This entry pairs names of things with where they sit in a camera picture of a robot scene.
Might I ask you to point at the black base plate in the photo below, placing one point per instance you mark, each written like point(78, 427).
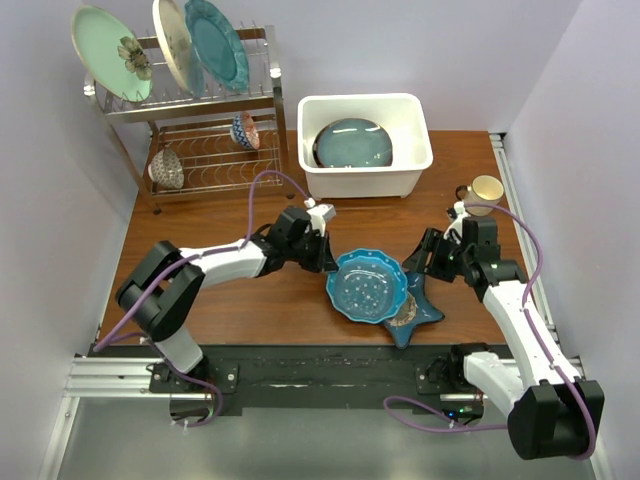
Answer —
point(337, 377)

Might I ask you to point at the white plastic bin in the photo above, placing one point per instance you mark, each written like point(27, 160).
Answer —
point(399, 114)

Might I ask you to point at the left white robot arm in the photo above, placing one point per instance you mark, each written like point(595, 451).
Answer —
point(161, 290)

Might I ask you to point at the mint floral plate on rack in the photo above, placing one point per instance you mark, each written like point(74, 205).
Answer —
point(111, 53)

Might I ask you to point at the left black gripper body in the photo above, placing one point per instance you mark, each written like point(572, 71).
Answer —
point(307, 252)

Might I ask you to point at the cream plate on rack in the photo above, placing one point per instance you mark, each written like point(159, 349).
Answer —
point(174, 41)

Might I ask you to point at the dark blue star plate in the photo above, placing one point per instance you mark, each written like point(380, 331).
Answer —
point(416, 311)

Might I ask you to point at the teal plate on rack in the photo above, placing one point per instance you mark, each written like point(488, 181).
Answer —
point(217, 45)

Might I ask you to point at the grey patterned bowl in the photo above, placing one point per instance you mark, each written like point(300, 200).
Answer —
point(165, 169)

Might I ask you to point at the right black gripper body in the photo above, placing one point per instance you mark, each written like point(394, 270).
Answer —
point(448, 259)

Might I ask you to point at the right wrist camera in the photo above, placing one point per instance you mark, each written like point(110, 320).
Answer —
point(456, 214)

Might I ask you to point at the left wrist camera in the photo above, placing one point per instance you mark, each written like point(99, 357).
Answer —
point(320, 214)

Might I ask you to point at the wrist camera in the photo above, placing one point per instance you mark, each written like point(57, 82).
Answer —
point(320, 214)
point(456, 214)

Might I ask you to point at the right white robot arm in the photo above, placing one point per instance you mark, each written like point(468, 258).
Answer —
point(550, 410)

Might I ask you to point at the metal dish rack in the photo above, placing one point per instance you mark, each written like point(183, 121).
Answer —
point(198, 129)

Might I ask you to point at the dark blue glazed plate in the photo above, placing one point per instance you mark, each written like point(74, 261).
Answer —
point(354, 143)

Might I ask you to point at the blue scalloped plate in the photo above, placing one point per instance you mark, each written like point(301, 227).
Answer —
point(372, 257)

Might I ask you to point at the black striped plate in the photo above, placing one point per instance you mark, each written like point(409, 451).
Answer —
point(315, 154)

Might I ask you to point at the blue patterned bowl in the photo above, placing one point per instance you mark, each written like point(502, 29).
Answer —
point(243, 131)

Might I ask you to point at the cream mug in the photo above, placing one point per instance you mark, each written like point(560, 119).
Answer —
point(480, 196)

